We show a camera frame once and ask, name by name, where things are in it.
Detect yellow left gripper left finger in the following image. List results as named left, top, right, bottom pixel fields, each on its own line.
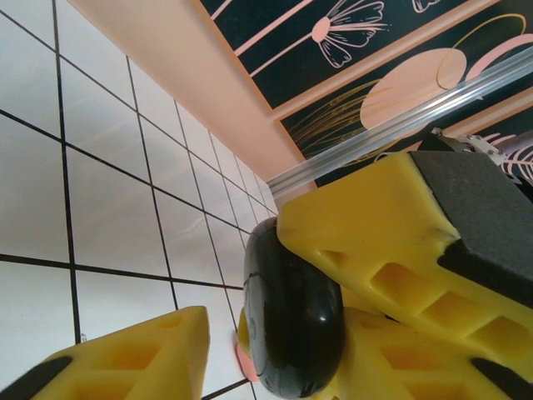
left=0, top=305, right=210, bottom=400

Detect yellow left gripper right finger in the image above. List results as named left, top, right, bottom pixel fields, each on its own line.
left=236, top=287, right=533, bottom=400

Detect black round earbud case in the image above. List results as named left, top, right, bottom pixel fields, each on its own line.
left=242, top=215, right=347, bottom=400

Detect aluminium frame post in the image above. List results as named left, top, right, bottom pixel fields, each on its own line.
left=265, top=44, right=533, bottom=198

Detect pink rectangular earbud case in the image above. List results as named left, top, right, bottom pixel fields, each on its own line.
left=234, top=340, right=262, bottom=383

